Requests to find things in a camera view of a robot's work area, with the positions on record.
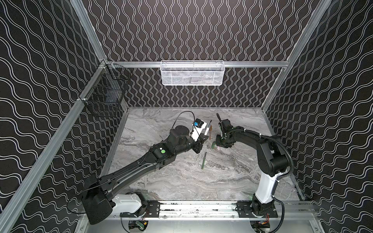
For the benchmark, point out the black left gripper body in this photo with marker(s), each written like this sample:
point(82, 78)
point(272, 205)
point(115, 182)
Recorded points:
point(199, 144)

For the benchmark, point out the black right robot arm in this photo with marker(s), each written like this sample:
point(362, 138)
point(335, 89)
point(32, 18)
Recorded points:
point(273, 160)

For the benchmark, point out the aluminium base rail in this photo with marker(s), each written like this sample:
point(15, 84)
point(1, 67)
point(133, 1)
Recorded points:
point(202, 210)

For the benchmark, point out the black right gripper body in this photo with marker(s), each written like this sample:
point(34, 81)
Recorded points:
point(223, 134)

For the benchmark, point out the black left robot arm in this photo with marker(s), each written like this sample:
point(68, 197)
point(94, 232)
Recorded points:
point(98, 197)

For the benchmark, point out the green uncapped pen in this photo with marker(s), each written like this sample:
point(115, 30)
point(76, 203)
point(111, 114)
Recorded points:
point(204, 161)

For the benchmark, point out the white wire mesh basket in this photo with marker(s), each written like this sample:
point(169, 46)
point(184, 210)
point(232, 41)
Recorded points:
point(192, 72)

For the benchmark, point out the black wire mesh basket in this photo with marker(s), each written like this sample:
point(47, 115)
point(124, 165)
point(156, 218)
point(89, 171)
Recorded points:
point(105, 98)

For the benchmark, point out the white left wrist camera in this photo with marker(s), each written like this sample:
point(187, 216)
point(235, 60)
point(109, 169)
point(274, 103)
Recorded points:
point(199, 128)

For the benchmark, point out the aluminium right corner post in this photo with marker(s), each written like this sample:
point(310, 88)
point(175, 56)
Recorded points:
point(313, 22)

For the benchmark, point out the aluminium frame corner post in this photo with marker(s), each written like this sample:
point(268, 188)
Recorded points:
point(89, 29)

